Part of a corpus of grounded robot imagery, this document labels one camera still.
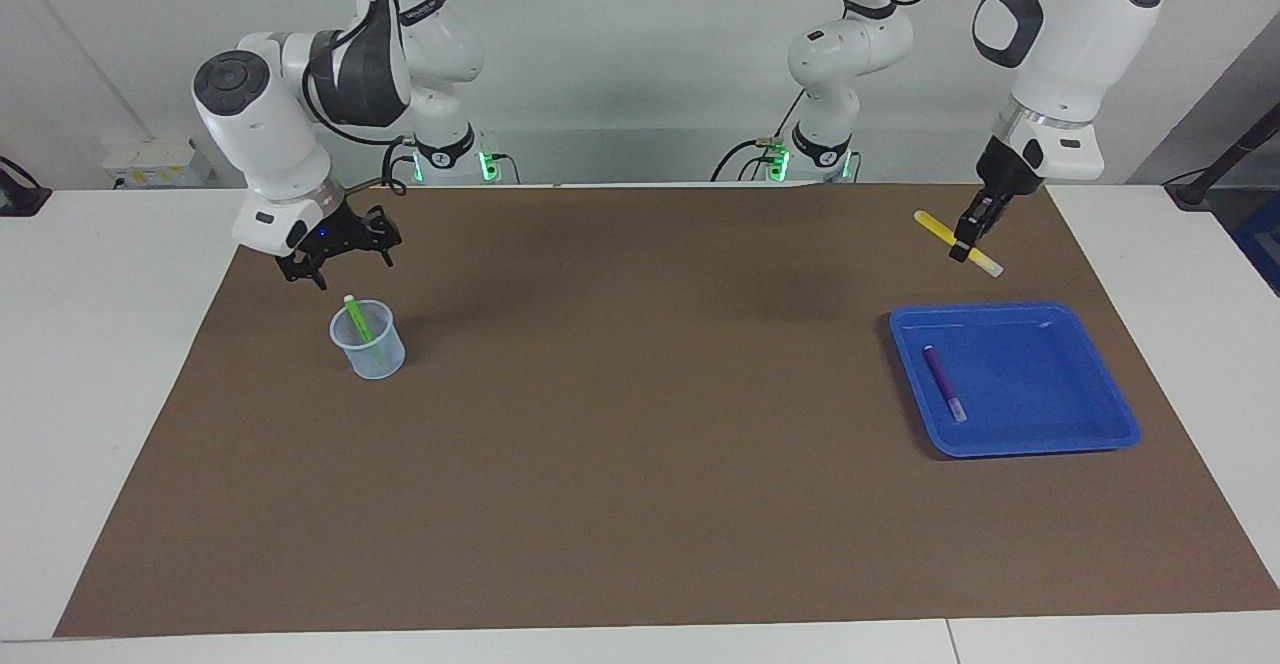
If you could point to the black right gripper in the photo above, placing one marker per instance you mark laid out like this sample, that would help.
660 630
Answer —
335 229

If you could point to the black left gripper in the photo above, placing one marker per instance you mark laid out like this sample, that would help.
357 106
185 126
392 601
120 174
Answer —
1005 169

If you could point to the yellow pen white cap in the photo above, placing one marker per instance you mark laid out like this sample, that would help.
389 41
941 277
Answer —
935 226

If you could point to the green pen white cap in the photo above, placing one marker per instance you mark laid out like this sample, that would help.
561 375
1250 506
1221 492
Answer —
358 319

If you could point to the purple pen white cap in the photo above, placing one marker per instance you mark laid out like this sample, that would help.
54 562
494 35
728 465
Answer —
943 382

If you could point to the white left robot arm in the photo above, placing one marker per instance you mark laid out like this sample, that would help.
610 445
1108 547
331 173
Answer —
1060 44

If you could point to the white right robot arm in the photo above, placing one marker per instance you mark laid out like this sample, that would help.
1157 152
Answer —
280 114

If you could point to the blue plastic tray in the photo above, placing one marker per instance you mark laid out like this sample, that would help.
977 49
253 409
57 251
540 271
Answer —
1030 384

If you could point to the clear plastic cup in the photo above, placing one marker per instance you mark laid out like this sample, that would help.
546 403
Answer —
378 362

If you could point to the white power strip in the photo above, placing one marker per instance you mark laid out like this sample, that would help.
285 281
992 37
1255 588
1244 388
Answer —
150 159

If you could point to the black stand pole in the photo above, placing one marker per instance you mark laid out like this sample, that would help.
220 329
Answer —
1225 159

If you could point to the blue box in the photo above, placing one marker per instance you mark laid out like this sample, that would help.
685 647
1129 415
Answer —
1262 254

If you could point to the brown table mat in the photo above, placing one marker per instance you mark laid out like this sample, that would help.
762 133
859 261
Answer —
640 444

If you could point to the black clamp mount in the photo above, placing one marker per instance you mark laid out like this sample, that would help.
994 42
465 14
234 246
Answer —
20 194

